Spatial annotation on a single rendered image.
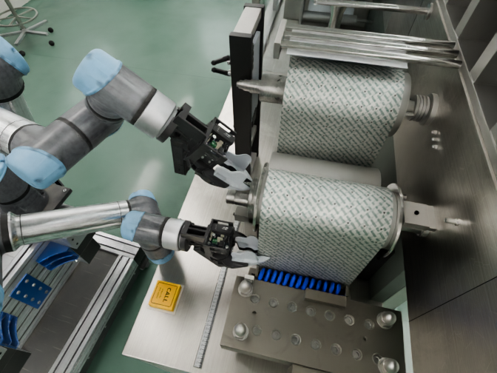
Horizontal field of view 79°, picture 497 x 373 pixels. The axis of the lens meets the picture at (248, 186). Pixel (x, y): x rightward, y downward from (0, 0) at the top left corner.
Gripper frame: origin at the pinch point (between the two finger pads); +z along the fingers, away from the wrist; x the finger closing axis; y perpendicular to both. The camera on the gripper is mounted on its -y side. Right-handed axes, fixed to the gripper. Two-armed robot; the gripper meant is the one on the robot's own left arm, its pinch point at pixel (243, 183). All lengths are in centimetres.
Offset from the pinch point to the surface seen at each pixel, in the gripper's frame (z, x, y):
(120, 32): -80, 269, -230
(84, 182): -25, 66, -184
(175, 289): 8.8, -15.8, -36.3
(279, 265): 21.0, -8.2, -8.5
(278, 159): 6.2, 10.4, 1.9
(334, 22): 10, 68, 12
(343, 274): 30.7, -8.2, 3.0
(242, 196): 3.9, 1.3, -5.9
